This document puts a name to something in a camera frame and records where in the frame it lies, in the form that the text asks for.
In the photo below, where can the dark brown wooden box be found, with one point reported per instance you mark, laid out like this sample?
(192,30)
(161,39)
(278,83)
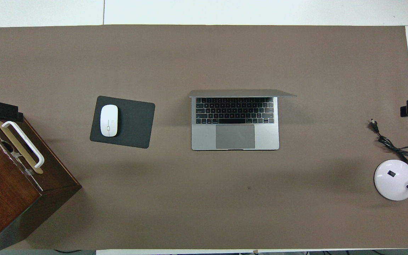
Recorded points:
(2,198)

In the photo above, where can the white desk lamp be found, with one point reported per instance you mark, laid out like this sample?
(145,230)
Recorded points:
(393,180)

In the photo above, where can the silver grey laptop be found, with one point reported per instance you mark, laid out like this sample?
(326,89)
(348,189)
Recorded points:
(204,140)

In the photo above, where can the brown table mat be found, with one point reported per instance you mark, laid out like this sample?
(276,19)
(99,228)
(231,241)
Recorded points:
(204,205)

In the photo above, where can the white computer mouse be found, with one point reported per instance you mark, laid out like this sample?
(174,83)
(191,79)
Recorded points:
(109,120)

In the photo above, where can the black mouse pad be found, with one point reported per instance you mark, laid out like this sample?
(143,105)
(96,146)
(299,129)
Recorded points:
(136,122)

